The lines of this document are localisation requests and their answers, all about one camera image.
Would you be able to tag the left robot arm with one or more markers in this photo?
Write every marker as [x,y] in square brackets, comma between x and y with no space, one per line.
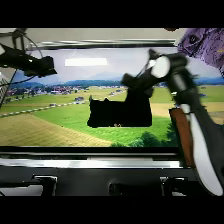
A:
[16,60]

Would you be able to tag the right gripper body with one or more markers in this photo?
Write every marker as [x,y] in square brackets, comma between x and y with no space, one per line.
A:
[136,81]

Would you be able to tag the black garment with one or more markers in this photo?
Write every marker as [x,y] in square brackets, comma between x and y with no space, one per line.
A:
[116,113]

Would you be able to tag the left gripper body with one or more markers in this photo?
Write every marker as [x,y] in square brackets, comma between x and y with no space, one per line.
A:
[45,66]

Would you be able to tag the purple garment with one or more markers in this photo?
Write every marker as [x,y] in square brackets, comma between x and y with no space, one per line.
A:
[206,43]

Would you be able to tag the silver frame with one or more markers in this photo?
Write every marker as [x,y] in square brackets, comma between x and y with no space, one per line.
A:
[93,163]

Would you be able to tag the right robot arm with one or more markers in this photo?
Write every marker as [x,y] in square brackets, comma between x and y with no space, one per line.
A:
[196,133]

